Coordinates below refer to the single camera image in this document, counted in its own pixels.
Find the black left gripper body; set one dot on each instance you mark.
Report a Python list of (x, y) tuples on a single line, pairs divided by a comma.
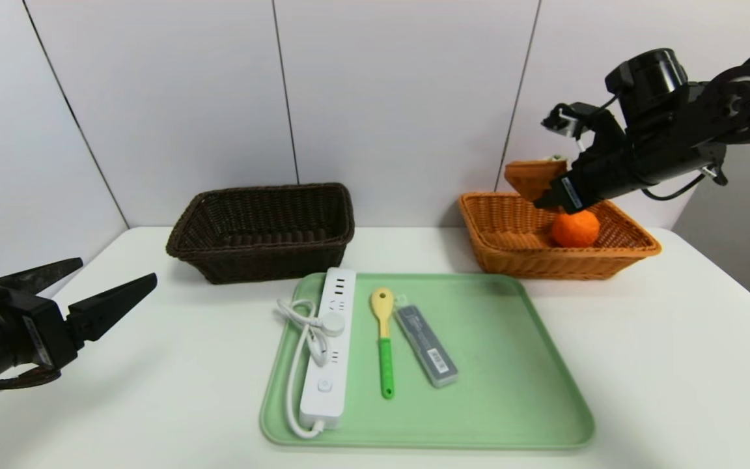
[(45, 333)]

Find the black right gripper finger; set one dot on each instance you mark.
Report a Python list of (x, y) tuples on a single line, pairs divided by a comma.
[(560, 198)]

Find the light green plastic tray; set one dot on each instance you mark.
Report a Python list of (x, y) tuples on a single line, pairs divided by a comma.
[(492, 391)]

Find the dark brown wicker basket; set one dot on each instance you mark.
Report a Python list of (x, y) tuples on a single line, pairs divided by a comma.
[(258, 257)]

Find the toy cake slice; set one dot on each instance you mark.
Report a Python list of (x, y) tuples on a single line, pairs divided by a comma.
[(531, 177)]

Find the orange fruit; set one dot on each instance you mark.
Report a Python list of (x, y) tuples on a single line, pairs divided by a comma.
[(573, 229)]

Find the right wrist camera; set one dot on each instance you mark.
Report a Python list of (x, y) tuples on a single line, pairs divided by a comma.
[(564, 120)]

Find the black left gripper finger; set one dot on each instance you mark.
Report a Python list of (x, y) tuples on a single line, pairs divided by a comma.
[(108, 309), (43, 275)]

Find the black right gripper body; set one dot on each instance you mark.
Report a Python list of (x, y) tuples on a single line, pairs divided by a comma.
[(571, 191)]

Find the grey translucent compass case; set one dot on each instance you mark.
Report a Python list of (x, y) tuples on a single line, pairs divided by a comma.
[(427, 345)]

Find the orange wicker basket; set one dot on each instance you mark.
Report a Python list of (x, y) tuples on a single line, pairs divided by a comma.
[(512, 254)]

